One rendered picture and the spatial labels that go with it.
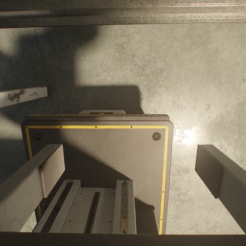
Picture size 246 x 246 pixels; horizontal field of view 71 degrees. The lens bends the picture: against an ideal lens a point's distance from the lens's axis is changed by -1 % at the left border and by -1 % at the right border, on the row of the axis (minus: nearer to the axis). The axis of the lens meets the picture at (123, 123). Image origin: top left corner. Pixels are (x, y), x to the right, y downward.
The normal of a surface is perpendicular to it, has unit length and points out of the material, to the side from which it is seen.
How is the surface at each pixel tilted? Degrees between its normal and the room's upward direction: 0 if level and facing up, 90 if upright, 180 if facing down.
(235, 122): 0
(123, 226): 90
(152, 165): 0
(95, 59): 0
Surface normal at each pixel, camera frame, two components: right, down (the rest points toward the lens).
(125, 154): -0.02, 0.25
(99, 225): 0.00, -0.97
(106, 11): 0.01, 1.00
